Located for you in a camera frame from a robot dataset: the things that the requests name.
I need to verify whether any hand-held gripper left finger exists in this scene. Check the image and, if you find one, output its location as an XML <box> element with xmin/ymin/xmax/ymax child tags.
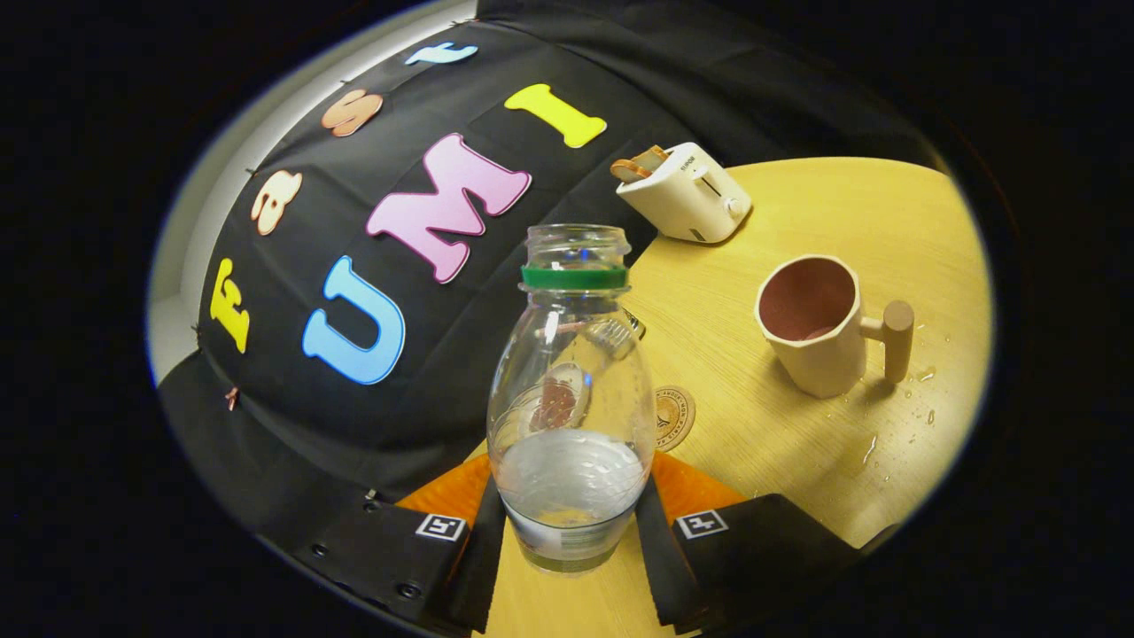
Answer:
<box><xmin>301</xmin><ymin>454</ymin><xmax>506</xmax><ymax>634</ymax></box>

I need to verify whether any wooden table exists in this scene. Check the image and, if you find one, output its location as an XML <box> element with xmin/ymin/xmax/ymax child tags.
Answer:
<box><xmin>470</xmin><ymin>157</ymin><xmax>993</xmax><ymax>638</ymax></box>

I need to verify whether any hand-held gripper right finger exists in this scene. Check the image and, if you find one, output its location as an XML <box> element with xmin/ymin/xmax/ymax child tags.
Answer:
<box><xmin>633</xmin><ymin>452</ymin><xmax>860</xmax><ymax>634</ymax></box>

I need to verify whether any white toaster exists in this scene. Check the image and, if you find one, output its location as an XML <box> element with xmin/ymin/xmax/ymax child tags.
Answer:
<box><xmin>616</xmin><ymin>142</ymin><xmax>753</xmax><ymax>245</ymax></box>

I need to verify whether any clear plastic juice bottle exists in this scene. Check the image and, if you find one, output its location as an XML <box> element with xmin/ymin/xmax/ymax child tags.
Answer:
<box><xmin>486</xmin><ymin>223</ymin><xmax>658</xmax><ymax>577</ymax></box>

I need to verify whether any beige cup with wooden handle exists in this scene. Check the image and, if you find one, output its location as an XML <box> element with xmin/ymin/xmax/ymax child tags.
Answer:
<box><xmin>755</xmin><ymin>255</ymin><xmax>915</xmax><ymax>399</ymax></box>

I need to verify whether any round cork coaster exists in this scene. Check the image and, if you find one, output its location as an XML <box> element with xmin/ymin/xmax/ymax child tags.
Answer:
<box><xmin>654</xmin><ymin>385</ymin><xmax>696</xmax><ymax>453</ymax></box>

